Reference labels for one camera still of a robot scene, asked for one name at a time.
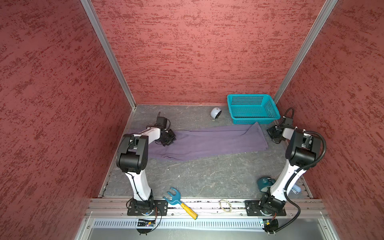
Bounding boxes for white slotted cable duct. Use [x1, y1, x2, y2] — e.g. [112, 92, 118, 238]
[92, 218, 265, 232]

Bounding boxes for small blue white stapler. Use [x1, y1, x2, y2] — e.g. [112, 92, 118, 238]
[291, 184, 302, 195]

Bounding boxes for left aluminium corner post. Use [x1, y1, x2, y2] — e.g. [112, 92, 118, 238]
[81, 0, 137, 110]

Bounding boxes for aluminium corner post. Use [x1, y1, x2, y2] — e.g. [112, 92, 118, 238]
[81, 0, 137, 110]
[273, 0, 338, 104]

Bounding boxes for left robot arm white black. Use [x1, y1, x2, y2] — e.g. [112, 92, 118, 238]
[116, 127, 176, 215]

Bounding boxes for right aluminium corner post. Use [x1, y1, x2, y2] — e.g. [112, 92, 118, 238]
[273, 0, 338, 104]

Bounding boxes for white round mug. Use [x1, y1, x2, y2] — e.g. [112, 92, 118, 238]
[210, 107, 222, 121]

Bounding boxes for black corrugated cable conduit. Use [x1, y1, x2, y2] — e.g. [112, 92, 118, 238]
[265, 107, 327, 235]

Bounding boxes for teal plastic basket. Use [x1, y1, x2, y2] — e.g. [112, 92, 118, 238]
[227, 94, 281, 125]

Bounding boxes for blue fork tool yellow handle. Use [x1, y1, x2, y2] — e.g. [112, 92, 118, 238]
[163, 187, 198, 220]

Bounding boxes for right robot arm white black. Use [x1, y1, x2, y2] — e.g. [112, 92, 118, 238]
[259, 128, 326, 216]

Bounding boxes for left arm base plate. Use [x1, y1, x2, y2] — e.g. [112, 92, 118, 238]
[126, 199, 168, 216]

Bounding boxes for aluminium frame rail front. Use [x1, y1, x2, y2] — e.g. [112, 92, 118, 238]
[85, 198, 329, 219]

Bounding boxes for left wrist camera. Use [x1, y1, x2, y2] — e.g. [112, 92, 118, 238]
[155, 116, 168, 129]

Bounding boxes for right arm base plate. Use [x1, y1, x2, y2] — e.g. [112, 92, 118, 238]
[244, 200, 287, 217]

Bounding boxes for purple trousers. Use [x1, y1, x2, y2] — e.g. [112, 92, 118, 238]
[125, 121, 269, 162]

